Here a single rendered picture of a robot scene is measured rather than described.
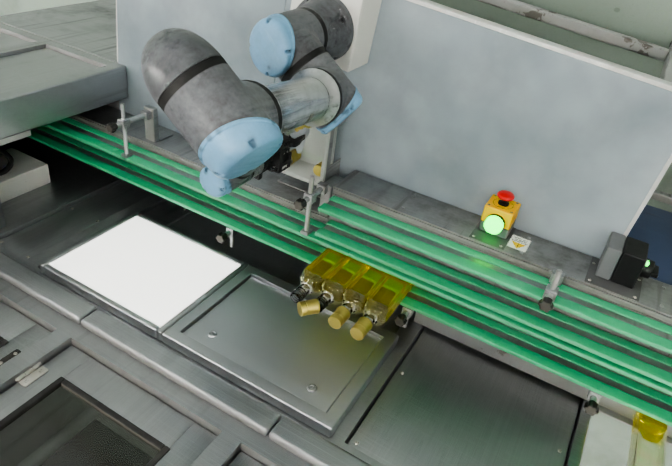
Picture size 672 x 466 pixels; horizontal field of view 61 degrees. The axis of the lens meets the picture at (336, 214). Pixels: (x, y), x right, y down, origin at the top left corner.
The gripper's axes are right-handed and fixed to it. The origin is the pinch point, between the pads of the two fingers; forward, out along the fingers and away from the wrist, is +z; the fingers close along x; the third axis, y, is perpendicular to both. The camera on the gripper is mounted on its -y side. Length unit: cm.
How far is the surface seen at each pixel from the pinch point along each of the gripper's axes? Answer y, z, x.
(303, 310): 25.1, -33.9, 26.1
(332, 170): 11.6, 4.6, 9.0
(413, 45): -25.8, 8.8, 23.1
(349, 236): 20.1, -8.4, 23.0
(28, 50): 8, -3, -105
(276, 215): 22.4, -9.9, 1.6
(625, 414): 38, -4, 97
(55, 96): 9, -18, -72
